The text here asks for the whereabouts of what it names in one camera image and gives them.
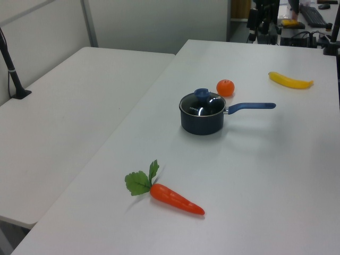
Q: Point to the black camera on mount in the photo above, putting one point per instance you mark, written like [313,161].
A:
[253,20]

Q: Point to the yellow toy banana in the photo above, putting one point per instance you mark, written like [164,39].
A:
[289,82]

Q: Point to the yellow packet on desk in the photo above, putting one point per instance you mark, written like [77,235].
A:
[289,23]

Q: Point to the black computer keyboard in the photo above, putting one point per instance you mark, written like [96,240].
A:
[313,16]

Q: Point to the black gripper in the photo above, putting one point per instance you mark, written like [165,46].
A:
[268,9]

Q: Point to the grey partition corner post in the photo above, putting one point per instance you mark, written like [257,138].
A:
[89,24]

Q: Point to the black electronics box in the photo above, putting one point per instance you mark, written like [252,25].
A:
[297,40]

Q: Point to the orange toy mandarin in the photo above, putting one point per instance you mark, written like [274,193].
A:
[225,87]

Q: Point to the glass lid blue knob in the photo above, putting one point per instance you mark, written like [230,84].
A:
[210,106]

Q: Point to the black computer mouse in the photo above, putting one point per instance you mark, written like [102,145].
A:
[324,6]

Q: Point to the white folding side table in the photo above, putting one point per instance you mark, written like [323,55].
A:
[66,106]

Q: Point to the black camera stand pole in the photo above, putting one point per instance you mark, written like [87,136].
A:
[14,79]

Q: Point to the orange toy carrot green leaves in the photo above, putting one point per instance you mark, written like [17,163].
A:
[172,197]

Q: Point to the black clamp camera stand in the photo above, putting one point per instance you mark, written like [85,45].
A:
[332,42]

